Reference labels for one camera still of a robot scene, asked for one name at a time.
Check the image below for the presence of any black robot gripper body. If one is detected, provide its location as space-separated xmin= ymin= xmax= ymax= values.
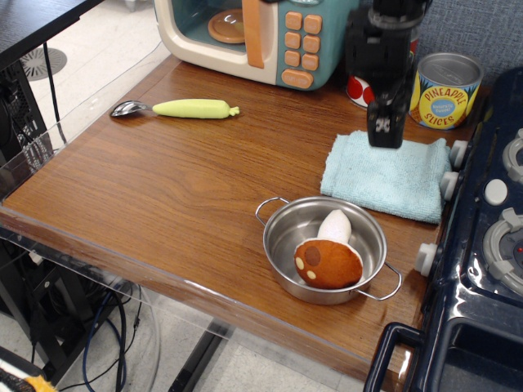
xmin=345 ymin=7 xmax=415 ymax=105

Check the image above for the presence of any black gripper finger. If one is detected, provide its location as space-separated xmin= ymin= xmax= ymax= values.
xmin=405 ymin=52 xmax=416 ymax=114
xmin=367 ymin=99 xmax=407 ymax=149

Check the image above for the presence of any light blue towel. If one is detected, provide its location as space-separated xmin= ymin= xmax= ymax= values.
xmin=320 ymin=131 xmax=451 ymax=225

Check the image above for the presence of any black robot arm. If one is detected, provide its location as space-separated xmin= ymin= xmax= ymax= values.
xmin=345 ymin=1 xmax=431 ymax=149

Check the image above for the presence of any small steel pot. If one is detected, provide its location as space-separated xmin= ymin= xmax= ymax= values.
xmin=260 ymin=196 xmax=389 ymax=305

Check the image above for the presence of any tomato sauce can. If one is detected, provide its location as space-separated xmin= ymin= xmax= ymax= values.
xmin=346 ymin=27 xmax=419 ymax=109

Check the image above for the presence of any pineapple slices can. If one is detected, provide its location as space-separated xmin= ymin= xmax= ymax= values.
xmin=409 ymin=52 xmax=484 ymax=130

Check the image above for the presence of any toy microwave oven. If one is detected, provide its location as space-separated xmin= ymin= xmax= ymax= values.
xmin=154 ymin=1 xmax=360 ymax=91

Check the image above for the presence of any plush mushroom toy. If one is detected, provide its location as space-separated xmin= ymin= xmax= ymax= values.
xmin=293 ymin=209 xmax=363 ymax=290

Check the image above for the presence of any dark blue toy stove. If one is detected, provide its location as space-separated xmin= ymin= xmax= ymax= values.
xmin=364 ymin=68 xmax=522 ymax=391

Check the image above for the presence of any black desk at left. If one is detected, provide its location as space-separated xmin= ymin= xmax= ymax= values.
xmin=1 ymin=1 xmax=100 ymax=163

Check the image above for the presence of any clear acrylic table guard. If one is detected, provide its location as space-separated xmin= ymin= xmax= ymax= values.
xmin=1 ymin=47 xmax=373 ymax=373

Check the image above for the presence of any spoon with green handle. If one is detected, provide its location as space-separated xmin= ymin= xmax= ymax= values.
xmin=110 ymin=99 xmax=240 ymax=119

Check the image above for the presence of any blue floor cable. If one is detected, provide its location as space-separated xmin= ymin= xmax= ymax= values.
xmin=81 ymin=285 xmax=127 ymax=392

